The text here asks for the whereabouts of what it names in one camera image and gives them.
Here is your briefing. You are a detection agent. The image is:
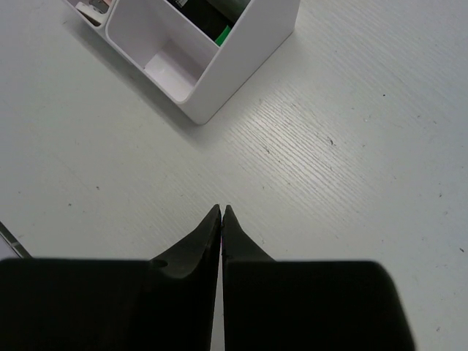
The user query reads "left white organizer bin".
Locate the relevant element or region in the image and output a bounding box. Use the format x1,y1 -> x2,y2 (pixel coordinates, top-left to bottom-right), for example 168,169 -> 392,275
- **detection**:
64,0 -> 116,27

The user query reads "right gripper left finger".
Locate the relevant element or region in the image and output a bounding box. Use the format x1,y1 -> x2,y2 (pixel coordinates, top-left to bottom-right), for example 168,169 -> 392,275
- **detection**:
1,206 -> 222,350

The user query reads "white organizer bin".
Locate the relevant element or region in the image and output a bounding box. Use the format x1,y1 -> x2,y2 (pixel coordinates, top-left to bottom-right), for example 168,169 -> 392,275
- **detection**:
64,0 -> 116,27
104,1 -> 300,124

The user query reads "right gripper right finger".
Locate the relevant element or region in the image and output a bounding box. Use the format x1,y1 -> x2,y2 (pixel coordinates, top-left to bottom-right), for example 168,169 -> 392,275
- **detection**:
222,207 -> 415,350

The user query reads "green highlighter marker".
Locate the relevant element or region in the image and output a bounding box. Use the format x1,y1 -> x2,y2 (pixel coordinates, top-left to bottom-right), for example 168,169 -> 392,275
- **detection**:
164,0 -> 253,48

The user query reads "right white organizer bin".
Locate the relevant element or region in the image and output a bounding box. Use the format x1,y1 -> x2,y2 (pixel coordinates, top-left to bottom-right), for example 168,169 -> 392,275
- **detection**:
104,1 -> 300,124

